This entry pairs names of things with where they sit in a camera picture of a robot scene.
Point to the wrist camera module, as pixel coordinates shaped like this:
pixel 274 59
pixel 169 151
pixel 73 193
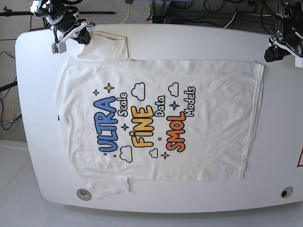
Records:
pixel 59 48
pixel 298 62

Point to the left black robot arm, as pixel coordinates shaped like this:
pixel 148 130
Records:
pixel 287 35

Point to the right table grommet hole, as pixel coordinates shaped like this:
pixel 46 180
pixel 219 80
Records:
pixel 286 192

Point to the left-arm white gripper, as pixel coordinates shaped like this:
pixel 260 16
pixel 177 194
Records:
pixel 278 49

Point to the black tripod stand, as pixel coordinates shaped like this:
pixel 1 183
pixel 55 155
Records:
pixel 8 13

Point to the white printed T-shirt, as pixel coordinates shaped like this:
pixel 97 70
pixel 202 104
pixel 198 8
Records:
pixel 126 120

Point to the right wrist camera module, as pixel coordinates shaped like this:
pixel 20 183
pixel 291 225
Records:
pixel 59 48

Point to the left table grommet hole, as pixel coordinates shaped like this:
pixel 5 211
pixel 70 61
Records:
pixel 83 194

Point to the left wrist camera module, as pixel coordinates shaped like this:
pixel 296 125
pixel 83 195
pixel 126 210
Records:
pixel 298 62

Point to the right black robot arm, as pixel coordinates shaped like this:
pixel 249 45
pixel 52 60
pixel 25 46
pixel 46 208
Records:
pixel 61 15

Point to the right-arm white gripper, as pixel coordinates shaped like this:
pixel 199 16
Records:
pixel 79 31

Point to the table grommet hole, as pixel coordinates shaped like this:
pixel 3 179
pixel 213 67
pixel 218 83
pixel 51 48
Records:
pixel 286 192
pixel 83 194

